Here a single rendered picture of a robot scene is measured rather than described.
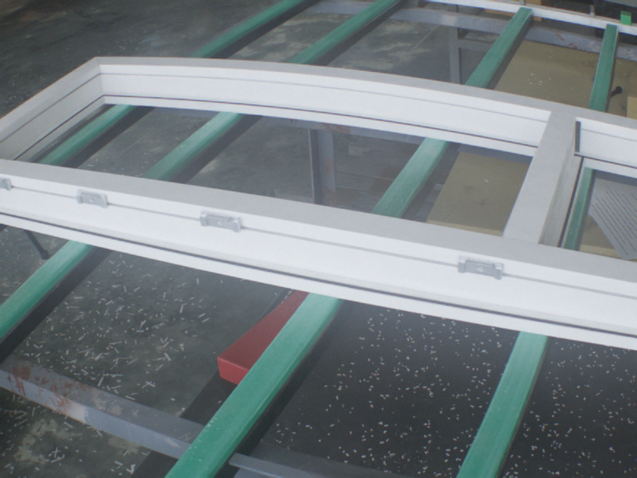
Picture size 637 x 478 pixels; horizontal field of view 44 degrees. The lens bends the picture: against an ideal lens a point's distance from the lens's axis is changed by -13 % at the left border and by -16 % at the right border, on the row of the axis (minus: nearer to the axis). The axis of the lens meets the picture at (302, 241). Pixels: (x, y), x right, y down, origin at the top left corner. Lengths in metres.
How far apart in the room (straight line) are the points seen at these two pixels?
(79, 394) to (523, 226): 0.51
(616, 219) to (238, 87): 0.73
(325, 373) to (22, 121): 0.63
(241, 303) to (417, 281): 1.58
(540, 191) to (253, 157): 2.33
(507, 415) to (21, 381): 0.53
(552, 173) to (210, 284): 1.66
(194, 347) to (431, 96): 1.24
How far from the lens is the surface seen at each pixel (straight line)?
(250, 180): 3.11
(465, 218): 1.56
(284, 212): 0.97
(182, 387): 2.22
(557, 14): 2.12
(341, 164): 2.44
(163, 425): 0.88
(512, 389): 0.83
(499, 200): 1.62
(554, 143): 1.15
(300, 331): 0.91
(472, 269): 0.90
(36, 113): 1.45
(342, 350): 1.33
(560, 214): 1.10
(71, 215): 1.14
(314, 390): 1.26
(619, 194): 1.69
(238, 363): 1.26
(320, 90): 1.36
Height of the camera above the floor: 1.41
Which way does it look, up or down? 31 degrees down
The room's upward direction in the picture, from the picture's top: 4 degrees counter-clockwise
